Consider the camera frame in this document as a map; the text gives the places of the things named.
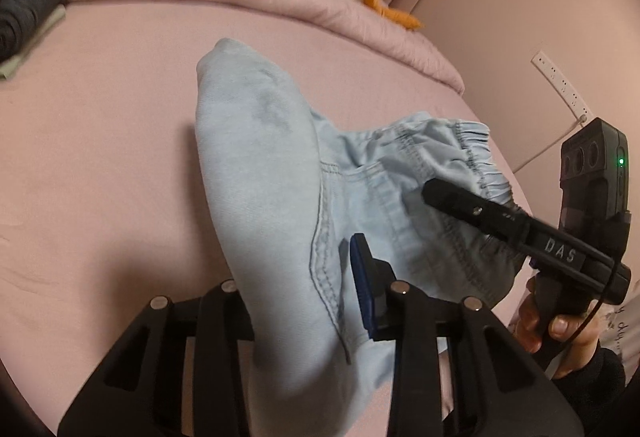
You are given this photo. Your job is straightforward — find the person's right hand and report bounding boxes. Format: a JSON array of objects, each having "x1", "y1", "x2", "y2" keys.
[{"x1": 515, "y1": 277, "x2": 603, "y2": 380}]

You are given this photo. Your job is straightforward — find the white printed garment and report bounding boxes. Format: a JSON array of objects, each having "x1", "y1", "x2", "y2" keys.
[{"x1": 597, "y1": 299, "x2": 633, "y2": 358}]

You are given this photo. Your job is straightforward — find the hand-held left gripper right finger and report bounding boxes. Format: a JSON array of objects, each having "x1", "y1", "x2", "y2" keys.
[{"x1": 347, "y1": 233, "x2": 586, "y2": 437}]

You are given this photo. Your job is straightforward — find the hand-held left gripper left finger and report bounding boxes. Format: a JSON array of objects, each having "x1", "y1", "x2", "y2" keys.
[{"x1": 57, "y1": 279, "x2": 256, "y2": 437}]

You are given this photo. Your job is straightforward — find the pink bed sheet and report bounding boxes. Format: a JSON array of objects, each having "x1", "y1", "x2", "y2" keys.
[{"x1": 0, "y1": 0, "x2": 536, "y2": 437}]

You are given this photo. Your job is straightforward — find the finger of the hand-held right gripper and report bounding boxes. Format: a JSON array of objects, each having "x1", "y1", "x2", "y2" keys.
[{"x1": 422, "y1": 177, "x2": 532, "y2": 243}]

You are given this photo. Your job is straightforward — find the person's right forearm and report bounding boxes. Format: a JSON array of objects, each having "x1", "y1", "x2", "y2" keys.
[{"x1": 550, "y1": 342, "x2": 632, "y2": 437}]

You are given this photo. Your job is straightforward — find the white power cable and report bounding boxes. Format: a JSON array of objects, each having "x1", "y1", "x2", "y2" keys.
[{"x1": 510, "y1": 114, "x2": 589, "y2": 173}]

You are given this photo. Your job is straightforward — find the white power strip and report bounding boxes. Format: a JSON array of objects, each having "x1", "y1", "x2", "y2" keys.
[{"x1": 531, "y1": 48, "x2": 594, "y2": 116}]

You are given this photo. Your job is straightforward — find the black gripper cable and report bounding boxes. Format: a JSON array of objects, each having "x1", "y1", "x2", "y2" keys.
[{"x1": 550, "y1": 262, "x2": 618, "y2": 368}]

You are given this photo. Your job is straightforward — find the light blue denim pants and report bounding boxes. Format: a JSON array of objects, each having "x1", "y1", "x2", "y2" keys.
[{"x1": 192, "y1": 37, "x2": 526, "y2": 437}]

